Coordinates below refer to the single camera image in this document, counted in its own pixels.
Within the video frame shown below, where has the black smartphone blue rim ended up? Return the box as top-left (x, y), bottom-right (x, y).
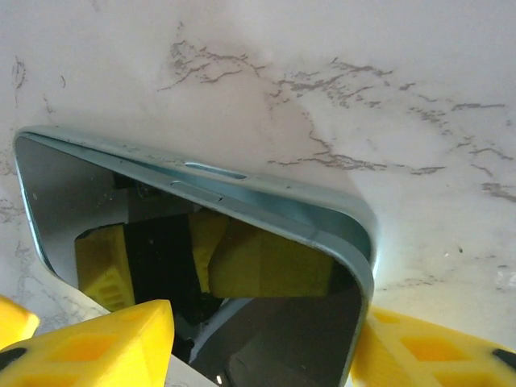
top-left (15, 131), bottom-right (372, 387)

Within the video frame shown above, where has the light blue phone case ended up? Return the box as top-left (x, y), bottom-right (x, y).
top-left (13, 123), bottom-right (381, 292)

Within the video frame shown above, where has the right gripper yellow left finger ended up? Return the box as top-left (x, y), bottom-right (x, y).
top-left (0, 293), bottom-right (175, 387)

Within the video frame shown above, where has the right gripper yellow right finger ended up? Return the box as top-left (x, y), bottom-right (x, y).
top-left (349, 305), bottom-right (516, 387)

